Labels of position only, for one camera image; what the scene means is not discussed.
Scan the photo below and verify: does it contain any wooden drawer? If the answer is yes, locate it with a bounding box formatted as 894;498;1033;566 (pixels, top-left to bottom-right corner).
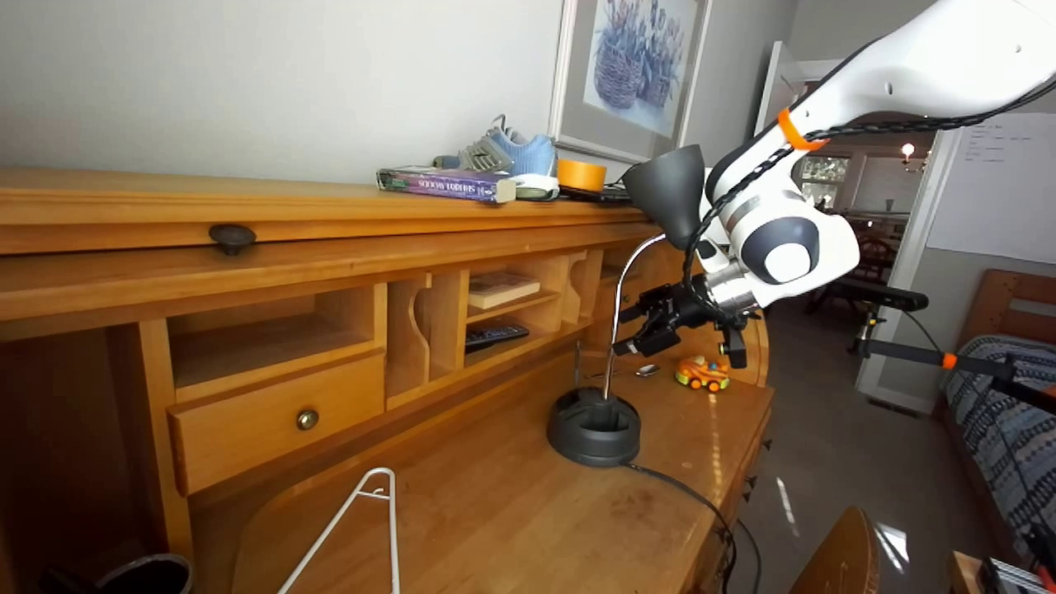
167;351;387;497

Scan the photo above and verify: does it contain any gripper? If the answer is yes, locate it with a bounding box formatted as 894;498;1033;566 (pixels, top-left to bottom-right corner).
614;279;720;358

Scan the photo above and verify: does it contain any wooden headboard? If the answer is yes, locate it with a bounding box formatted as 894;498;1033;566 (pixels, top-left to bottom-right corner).
959;268;1056;349

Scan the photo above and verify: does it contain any purple book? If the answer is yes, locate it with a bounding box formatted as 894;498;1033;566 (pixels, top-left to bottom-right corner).
376;167;517;205

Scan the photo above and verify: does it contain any black gooseneck desk lamp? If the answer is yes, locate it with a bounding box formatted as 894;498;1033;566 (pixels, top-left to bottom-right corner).
546;144;709;469

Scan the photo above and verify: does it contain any black cup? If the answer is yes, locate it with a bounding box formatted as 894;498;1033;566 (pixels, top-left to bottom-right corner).
93;554;196;594

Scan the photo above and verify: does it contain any camera on tripod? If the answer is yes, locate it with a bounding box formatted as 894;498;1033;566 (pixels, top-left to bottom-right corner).
835;277;1056;417

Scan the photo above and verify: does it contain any orange tape roll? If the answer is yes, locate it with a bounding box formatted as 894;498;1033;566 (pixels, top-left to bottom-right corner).
557;158;608;194

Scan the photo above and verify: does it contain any wooden roll-top desk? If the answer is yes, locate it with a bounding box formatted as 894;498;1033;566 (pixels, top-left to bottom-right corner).
0;167;776;594

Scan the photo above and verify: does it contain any wooden chair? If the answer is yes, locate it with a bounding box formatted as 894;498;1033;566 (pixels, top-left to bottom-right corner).
788;506;881;594

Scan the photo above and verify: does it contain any blue and grey sneaker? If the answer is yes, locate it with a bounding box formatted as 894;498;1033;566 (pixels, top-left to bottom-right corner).
432;115;561;201

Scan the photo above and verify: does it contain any small tan book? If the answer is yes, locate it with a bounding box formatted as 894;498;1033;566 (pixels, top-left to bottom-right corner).
468;272;542;311

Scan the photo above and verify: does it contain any bed with patterned blanket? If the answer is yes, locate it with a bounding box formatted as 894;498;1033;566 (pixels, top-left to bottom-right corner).
940;333;1056;570

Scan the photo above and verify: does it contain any framed basket picture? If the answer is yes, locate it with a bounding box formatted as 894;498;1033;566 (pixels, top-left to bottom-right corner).
549;0;713;165

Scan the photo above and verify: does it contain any white paper sheet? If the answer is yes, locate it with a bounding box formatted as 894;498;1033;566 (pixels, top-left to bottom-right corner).
925;111;1056;266

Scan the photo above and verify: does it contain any white wire hanger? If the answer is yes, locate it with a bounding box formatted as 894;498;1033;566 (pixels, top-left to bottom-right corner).
276;467;402;594

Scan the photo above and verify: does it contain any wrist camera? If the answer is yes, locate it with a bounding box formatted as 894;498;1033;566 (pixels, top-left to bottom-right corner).
716;318;750;370

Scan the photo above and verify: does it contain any window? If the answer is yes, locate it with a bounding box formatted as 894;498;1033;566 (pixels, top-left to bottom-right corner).
799;154;851;209

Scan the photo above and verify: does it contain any orange toy car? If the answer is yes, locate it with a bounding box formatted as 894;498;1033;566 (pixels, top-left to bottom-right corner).
674;356;732;394

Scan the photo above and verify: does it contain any black remote control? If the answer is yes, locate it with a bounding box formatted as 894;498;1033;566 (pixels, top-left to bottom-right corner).
464;323;531;351

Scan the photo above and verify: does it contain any black cable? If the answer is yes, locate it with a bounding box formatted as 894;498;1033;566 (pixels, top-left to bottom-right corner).
623;462;764;594

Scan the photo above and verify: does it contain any flat black device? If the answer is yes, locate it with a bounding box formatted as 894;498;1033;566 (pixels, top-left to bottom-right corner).
561;185;634;206

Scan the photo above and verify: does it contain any dark roll-top knob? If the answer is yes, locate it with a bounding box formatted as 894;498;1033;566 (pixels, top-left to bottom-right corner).
208;224;257;257

